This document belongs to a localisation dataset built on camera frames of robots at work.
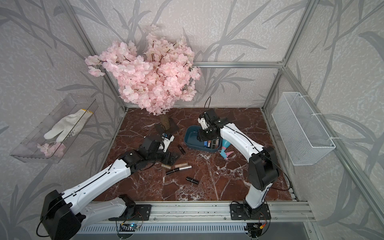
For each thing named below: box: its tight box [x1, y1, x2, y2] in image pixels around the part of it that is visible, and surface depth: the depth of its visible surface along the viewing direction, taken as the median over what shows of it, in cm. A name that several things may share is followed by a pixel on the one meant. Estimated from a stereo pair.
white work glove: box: [44, 109, 94, 142], surface depth 68 cm
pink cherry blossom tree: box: [85, 32, 202, 131], surface depth 66 cm
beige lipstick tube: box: [174, 162, 189, 169], surface depth 90 cm
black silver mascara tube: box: [165, 165, 193, 175], surface depth 88 cm
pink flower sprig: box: [37, 141, 66, 158], surface depth 60 cm
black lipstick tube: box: [185, 176, 199, 184], surface depth 84 cm
